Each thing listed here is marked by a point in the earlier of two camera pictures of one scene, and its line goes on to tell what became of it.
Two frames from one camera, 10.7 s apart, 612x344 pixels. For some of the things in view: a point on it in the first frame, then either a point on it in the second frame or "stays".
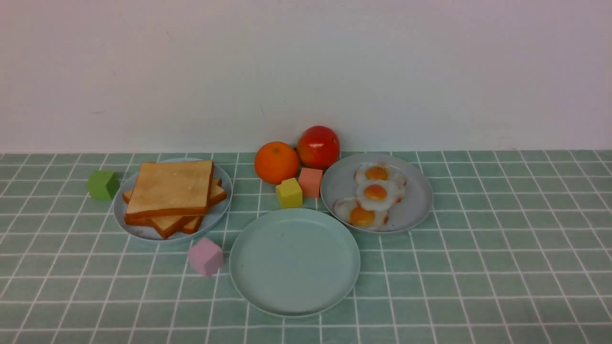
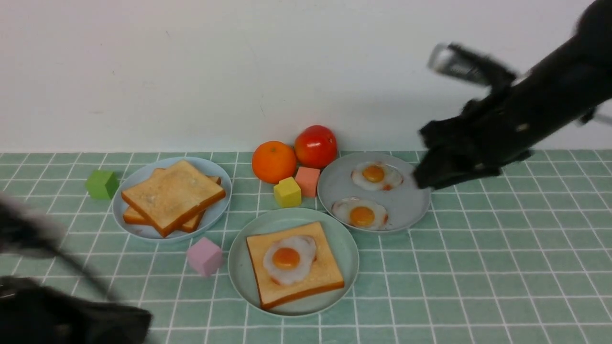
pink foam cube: x=205 y=257 stays
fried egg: x=348 y=212 stays
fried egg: x=377 y=194 → x=288 y=260
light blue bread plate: x=214 y=213 stays
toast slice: x=170 y=188 → x=323 y=275
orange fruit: x=274 y=161 stays
